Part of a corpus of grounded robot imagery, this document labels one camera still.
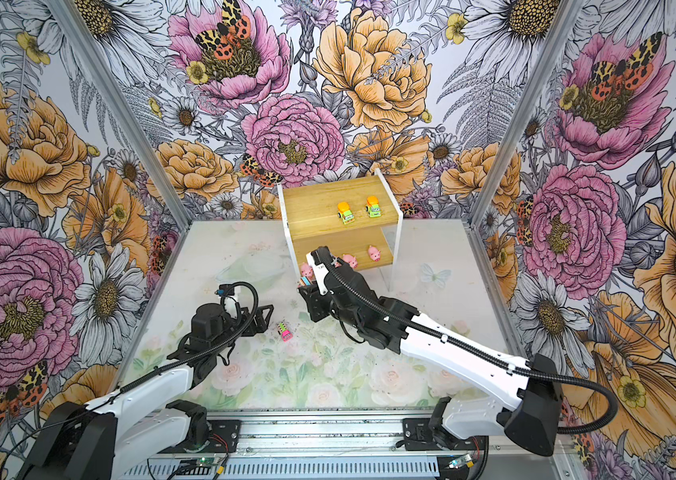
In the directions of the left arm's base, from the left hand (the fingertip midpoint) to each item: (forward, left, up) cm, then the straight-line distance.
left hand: (260, 316), depth 88 cm
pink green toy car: (-3, -7, -5) cm, 9 cm away
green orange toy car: (+15, -32, +29) cm, 45 cm away
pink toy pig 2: (+8, -14, +11) cm, 19 cm away
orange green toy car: (+13, -25, +29) cm, 40 cm away
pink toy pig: (+14, -33, +11) cm, 38 cm away
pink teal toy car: (-3, -15, +22) cm, 27 cm away
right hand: (-5, -16, +19) cm, 25 cm away
